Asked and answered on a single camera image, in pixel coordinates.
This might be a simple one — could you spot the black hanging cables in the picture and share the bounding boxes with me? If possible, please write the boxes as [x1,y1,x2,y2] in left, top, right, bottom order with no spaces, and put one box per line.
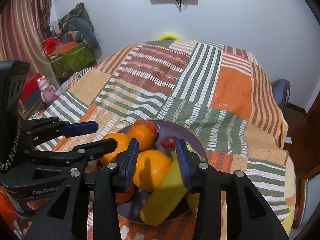
[172,0,190,13]

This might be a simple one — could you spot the yellow ring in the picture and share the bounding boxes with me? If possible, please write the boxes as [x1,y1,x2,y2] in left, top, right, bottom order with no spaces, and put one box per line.
[156,32,182,41]

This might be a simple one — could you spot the metal chain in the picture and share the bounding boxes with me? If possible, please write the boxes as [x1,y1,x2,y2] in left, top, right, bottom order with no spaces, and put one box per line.
[0,117,22,172]

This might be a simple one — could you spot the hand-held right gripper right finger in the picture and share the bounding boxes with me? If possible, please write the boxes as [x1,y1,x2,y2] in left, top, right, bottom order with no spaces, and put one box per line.
[176,138,289,240]

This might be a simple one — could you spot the small orange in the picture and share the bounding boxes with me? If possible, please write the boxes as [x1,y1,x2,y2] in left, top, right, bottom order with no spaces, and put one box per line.
[115,187,136,203]
[130,124,156,152]

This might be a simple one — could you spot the large orange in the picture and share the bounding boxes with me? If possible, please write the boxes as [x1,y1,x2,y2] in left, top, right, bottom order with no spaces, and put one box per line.
[132,149,173,192]

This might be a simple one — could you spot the red plastic bag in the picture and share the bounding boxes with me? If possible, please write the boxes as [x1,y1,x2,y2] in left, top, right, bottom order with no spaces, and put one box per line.
[42,37,63,54]

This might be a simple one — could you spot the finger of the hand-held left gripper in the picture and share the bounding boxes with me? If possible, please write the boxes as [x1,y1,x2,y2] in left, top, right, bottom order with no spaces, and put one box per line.
[21,117,99,140]
[24,138,118,167]

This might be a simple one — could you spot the pink bunny figure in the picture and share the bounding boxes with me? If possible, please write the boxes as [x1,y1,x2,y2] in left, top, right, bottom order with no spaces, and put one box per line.
[37,76,57,103]

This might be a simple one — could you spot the red tomato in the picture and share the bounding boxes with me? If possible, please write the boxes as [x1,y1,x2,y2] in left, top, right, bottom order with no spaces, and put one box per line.
[161,135,178,149]
[135,120,158,140]

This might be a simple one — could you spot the green storage box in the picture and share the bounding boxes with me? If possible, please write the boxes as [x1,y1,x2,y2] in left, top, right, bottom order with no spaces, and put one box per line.
[50,42,97,79]

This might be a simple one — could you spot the medium orange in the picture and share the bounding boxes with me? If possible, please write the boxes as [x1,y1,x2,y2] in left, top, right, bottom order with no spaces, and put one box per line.
[99,132,132,166]

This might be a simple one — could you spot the camouflage pattern cushion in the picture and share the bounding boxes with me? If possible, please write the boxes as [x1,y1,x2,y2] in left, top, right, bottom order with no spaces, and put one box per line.
[60,2,94,34]

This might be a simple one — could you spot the striped brown curtain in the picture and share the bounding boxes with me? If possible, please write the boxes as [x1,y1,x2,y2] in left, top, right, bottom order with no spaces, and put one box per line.
[0,0,54,80]

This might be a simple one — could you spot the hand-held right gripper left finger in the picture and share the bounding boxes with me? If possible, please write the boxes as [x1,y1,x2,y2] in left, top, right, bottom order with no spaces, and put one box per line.
[25,138,139,240]

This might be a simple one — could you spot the blue chair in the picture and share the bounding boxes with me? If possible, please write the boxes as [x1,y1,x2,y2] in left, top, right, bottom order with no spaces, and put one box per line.
[271,79,292,110]

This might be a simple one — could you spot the patchwork striped blanket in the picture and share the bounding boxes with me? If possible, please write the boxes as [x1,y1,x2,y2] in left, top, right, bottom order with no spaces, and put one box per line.
[15,39,297,240]

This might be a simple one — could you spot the purple plate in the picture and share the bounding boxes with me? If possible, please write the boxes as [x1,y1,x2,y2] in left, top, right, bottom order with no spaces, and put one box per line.
[116,119,208,227]

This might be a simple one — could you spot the red box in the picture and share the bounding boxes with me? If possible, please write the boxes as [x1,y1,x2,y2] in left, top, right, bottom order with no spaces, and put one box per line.
[19,72,42,102]

